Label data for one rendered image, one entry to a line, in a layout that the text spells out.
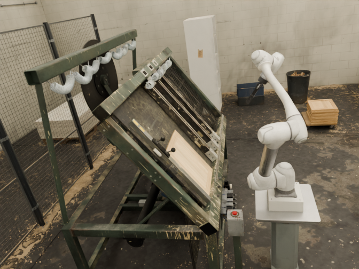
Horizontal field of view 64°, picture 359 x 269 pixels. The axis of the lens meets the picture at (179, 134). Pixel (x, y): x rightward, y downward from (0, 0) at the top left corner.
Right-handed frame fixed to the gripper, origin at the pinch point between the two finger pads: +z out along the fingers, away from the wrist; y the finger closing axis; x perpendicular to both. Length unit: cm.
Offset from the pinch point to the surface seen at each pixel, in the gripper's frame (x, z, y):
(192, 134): -29, 68, -34
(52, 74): -124, 48, 72
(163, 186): -15, 78, 56
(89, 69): -130, 50, 21
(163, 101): -69, 52, -22
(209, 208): 24, 87, 29
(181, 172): -11, 74, 30
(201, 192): 11, 83, 23
